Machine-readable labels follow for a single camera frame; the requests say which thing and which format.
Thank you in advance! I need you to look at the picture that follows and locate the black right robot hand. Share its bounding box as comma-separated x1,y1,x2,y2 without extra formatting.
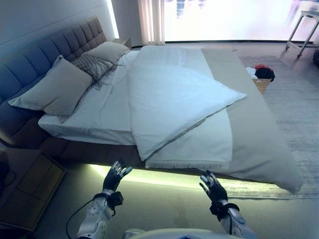
199,170,229,208

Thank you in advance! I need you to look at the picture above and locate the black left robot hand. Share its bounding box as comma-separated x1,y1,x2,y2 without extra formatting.
103,160,133,194

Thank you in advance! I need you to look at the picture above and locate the cream woven fringed blanket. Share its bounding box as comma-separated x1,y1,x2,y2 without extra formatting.
145,103,234,171

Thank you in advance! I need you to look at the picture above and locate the white duvet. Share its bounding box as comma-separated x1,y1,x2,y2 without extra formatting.
126,46,248,162

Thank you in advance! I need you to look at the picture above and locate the beige bedspread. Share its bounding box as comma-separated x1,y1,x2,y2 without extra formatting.
200,47,304,194

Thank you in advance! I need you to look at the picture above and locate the grey robot torso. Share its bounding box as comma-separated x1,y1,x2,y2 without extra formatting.
122,228,217,239

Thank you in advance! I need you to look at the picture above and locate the wooden nightstand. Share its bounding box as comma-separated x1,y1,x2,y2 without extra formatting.
0,148,67,231

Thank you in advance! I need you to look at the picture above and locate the grey floor rug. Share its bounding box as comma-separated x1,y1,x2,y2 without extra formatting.
219,56,319,200

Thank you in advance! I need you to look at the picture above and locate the large beige pillow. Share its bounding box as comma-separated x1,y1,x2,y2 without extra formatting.
7,55,93,117

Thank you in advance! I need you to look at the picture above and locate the patterned fringed cushion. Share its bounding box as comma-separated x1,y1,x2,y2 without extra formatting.
71,53,118,91

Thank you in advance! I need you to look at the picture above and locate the white garment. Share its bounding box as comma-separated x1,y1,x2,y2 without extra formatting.
245,66,257,79

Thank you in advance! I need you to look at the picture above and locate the black garment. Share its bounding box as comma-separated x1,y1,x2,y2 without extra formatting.
254,67,276,83

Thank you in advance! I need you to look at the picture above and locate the tufted upholstered headboard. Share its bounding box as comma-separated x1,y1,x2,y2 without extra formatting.
0,16,108,105

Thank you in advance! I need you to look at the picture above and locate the sheer beige curtain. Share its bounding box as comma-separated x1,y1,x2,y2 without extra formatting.
136,0,166,43

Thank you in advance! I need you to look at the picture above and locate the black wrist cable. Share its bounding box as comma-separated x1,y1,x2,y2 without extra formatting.
65,198,97,239

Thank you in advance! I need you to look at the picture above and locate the metal frame cart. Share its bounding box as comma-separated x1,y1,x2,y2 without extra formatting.
284,10,319,59

